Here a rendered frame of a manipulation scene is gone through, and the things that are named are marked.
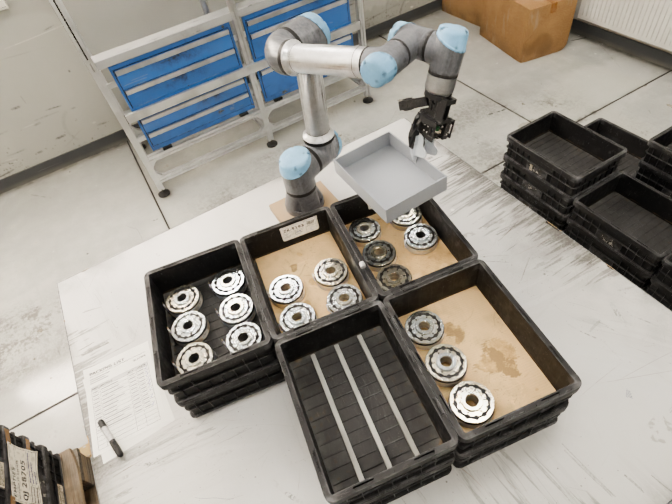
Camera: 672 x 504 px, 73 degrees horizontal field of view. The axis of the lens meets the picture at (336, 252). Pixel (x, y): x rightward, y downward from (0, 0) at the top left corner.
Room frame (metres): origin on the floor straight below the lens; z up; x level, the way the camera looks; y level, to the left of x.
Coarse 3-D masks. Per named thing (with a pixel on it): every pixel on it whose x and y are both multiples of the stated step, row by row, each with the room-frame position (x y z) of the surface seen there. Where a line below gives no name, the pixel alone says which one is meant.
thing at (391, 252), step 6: (378, 240) 0.93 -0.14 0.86; (384, 240) 0.92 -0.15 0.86; (366, 246) 0.92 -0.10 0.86; (372, 246) 0.91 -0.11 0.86; (384, 246) 0.90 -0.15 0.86; (390, 246) 0.90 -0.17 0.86; (366, 252) 0.89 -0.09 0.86; (390, 252) 0.87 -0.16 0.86; (366, 258) 0.87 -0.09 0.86; (372, 258) 0.86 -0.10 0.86; (378, 258) 0.86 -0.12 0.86; (384, 258) 0.85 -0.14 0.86; (390, 258) 0.85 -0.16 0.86; (372, 264) 0.84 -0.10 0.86; (378, 264) 0.84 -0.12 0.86; (384, 264) 0.83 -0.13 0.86
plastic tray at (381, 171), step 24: (384, 144) 1.14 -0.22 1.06; (336, 168) 1.07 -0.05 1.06; (360, 168) 1.06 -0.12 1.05; (384, 168) 1.04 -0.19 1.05; (408, 168) 1.02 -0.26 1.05; (432, 168) 0.95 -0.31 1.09; (360, 192) 0.94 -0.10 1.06; (384, 192) 0.94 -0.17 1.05; (408, 192) 0.92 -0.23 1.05; (432, 192) 0.88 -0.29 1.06; (384, 216) 0.83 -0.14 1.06
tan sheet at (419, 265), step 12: (372, 216) 1.07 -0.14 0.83; (348, 228) 1.04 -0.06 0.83; (384, 228) 1.00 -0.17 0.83; (396, 240) 0.94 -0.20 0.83; (396, 252) 0.89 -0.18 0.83; (408, 252) 0.88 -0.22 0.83; (432, 252) 0.86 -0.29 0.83; (444, 252) 0.85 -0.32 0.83; (408, 264) 0.84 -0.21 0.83; (420, 264) 0.83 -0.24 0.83; (432, 264) 0.82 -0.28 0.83; (444, 264) 0.81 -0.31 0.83; (420, 276) 0.79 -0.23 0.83
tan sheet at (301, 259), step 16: (320, 240) 1.01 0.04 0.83; (272, 256) 0.99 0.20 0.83; (288, 256) 0.97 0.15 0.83; (304, 256) 0.96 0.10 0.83; (320, 256) 0.94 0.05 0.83; (336, 256) 0.93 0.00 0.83; (272, 272) 0.92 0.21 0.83; (288, 272) 0.91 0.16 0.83; (304, 272) 0.89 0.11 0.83; (320, 288) 0.82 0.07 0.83; (272, 304) 0.80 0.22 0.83; (320, 304) 0.76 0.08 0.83
